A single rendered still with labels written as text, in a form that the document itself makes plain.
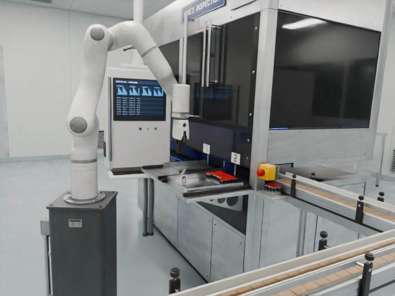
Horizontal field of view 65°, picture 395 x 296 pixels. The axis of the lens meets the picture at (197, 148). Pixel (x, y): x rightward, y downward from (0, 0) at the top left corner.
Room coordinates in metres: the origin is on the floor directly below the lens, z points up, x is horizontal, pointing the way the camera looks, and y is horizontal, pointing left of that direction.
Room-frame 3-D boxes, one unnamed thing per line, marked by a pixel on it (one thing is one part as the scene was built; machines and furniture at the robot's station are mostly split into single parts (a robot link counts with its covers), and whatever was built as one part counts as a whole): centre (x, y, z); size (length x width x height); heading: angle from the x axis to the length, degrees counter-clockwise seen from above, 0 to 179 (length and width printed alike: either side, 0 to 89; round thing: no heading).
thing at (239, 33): (1.83, -0.20, 1.51); 0.43 x 0.01 x 0.59; 28
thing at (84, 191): (1.42, 0.53, 0.95); 0.19 x 0.19 x 0.18
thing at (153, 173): (1.82, 0.00, 0.87); 0.70 x 0.48 x 0.02; 28
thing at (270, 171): (1.54, -0.37, 1.00); 0.08 x 0.07 x 0.07; 118
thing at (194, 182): (1.65, -0.04, 0.90); 0.34 x 0.26 x 0.04; 118
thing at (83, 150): (1.45, 0.54, 1.16); 0.19 x 0.12 x 0.24; 10
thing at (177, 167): (2.01, 0.02, 0.90); 0.34 x 0.26 x 0.04; 118
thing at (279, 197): (1.55, -0.41, 0.87); 0.14 x 0.13 x 0.02; 118
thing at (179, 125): (1.50, 0.09, 1.21); 0.10 x 0.08 x 0.11; 30
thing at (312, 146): (2.72, -0.26, 1.54); 2.06 x 1.00 x 1.11; 28
